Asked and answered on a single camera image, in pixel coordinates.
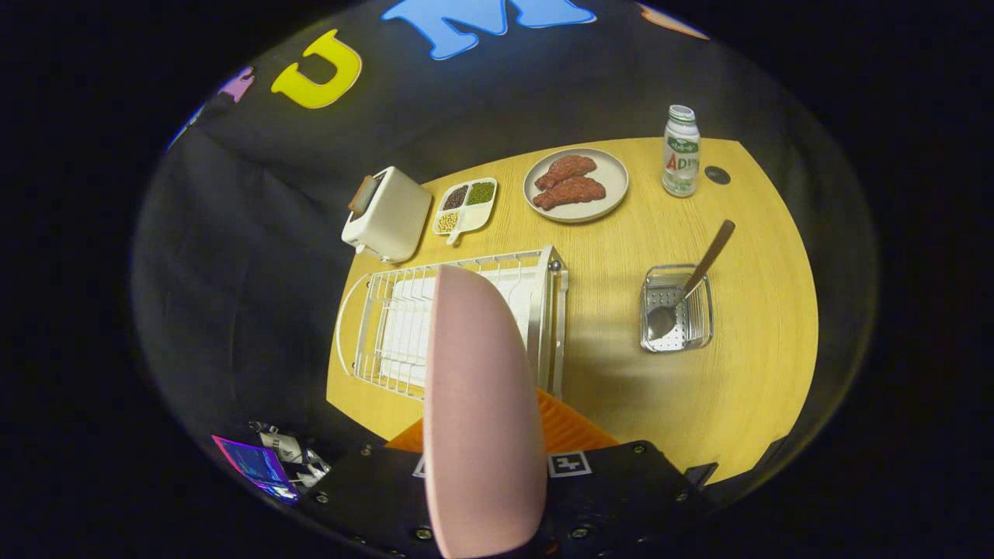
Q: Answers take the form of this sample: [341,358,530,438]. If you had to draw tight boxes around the white wire dish rack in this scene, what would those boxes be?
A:
[335,245,570,403]

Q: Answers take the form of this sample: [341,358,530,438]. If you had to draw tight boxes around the metal mesh basket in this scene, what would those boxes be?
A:
[639,264,714,354]

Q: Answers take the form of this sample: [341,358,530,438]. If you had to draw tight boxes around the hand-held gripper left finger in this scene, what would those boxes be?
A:
[307,418,443,556]

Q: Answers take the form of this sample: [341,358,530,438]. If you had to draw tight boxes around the divided dish of beans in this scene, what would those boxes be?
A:
[432,178,499,246]

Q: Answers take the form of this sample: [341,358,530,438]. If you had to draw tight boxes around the white drink bottle green label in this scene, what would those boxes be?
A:
[662,105,701,199]

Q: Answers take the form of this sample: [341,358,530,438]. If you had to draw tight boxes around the white toaster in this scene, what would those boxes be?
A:
[342,166,433,265]

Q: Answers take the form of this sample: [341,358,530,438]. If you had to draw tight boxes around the white drip tray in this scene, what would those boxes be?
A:
[381,268,540,389]

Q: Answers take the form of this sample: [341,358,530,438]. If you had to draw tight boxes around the brown meat piece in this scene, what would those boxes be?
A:
[534,155,598,190]
[533,176,607,211]

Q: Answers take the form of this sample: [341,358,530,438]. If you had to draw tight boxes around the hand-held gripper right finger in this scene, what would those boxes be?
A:
[534,388,719,558]

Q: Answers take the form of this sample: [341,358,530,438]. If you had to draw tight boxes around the pink plate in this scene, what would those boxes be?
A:
[423,264,548,559]

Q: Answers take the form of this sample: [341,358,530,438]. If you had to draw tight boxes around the metal spoon with brown handle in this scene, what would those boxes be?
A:
[646,219,736,341]

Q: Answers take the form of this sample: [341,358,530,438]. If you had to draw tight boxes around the grey plate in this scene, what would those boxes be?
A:
[523,148,630,224]

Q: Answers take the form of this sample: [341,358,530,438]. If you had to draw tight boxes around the toast slice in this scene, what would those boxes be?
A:
[348,175,381,216]

